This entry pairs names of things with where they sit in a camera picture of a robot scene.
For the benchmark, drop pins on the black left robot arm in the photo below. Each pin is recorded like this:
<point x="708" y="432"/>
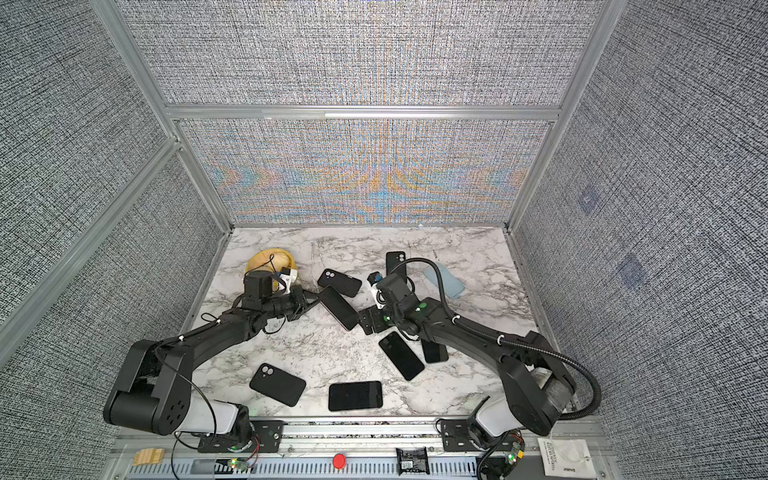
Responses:
<point x="154" y="390"/>

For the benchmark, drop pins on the light blue phone case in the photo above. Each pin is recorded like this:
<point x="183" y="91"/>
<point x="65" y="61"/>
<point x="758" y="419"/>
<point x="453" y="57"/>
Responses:
<point x="452" y="286"/>

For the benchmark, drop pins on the yellow bamboo steamer basket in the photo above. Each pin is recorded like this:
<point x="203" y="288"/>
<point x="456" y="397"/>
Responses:
<point x="276" y="261"/>

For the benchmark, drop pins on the black phone right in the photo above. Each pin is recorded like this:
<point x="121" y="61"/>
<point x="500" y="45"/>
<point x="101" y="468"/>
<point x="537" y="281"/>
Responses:
<point x="434" y="352"/>

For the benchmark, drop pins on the aluminium front rail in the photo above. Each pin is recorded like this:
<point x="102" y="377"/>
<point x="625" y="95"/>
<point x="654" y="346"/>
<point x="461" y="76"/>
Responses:
<point x="306" y="451"/>

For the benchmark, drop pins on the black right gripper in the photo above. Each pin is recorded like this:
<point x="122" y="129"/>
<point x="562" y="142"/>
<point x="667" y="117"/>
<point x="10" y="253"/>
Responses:
<point x="373" y="313"/>

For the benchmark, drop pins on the black phone case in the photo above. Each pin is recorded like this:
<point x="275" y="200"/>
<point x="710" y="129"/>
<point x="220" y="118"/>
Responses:
<point x="344" y="284"/>
<point x="278" y="384"/>
<point x="395" y="263"/>

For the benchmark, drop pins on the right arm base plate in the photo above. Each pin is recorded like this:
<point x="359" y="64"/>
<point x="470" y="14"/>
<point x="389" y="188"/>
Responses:
<point x="463" y="435"/>

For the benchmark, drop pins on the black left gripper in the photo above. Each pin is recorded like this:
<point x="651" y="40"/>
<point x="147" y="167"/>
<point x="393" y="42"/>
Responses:
<point x="300" y="297"/>

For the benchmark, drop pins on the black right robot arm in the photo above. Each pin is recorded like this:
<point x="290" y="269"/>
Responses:
<point x="537" y="386"/>

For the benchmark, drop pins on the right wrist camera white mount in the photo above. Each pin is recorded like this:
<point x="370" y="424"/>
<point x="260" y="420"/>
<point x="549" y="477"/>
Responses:
<point x="381" y="289"/>

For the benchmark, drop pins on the purple phone black screen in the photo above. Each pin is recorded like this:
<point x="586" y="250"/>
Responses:
<point x="339" y="308"/>

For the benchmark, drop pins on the small black electronics box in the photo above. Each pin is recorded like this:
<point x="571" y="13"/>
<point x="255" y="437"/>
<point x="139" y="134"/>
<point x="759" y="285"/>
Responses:
<point x="412" y="461"/>

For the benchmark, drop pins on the red emergency button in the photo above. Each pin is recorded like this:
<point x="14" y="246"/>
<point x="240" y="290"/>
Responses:
<point x="339" y="461"/>

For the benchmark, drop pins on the black phone middle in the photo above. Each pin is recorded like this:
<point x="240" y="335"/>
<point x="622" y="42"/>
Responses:
<point x="401" y="355"/>

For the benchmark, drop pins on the wooden clips stack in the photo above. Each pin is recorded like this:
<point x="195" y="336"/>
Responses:
<point x="149" y="456"/>

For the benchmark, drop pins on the black phone front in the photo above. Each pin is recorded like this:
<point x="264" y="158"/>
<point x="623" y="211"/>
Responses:
<point x="355" y="396"/>

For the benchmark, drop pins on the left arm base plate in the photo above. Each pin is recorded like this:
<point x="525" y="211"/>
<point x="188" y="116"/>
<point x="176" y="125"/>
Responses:
<point x="262" y="436"/>

